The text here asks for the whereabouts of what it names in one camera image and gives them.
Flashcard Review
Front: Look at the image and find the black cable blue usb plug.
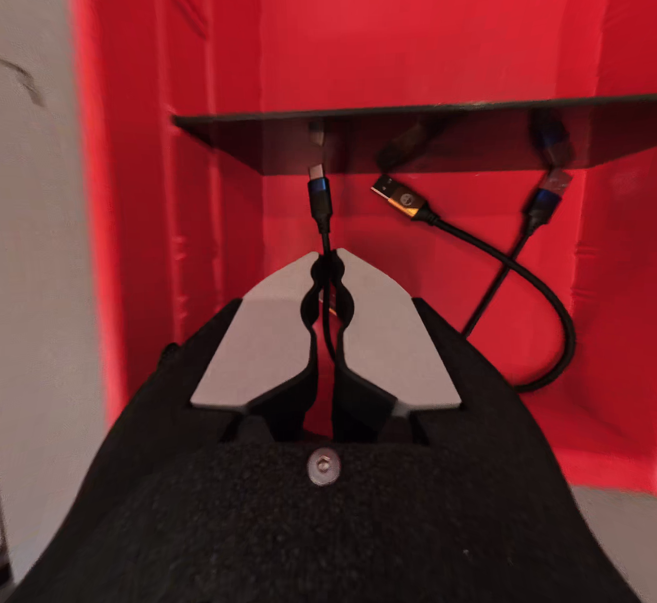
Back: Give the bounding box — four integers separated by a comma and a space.
461, 168, 574, 338

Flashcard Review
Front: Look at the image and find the black divider panel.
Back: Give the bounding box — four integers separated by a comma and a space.
172, 94, 657, 176

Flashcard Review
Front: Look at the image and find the red storage box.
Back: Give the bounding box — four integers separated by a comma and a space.
64, 0, 657, 493

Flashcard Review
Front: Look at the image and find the white desk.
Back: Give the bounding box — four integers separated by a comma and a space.
0, 0, 657, 603

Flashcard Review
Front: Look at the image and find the black cable gold usb plug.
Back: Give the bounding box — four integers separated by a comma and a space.
371, 173, 577, 393

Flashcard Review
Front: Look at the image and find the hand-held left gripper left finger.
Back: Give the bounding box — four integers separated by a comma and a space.
190, 251, 324, 442

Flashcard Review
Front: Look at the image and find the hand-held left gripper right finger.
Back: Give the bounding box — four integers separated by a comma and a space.
333, 248, 463, 442

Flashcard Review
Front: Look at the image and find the black cable blue type-c plug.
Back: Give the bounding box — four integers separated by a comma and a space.
307, 164, 339, 363

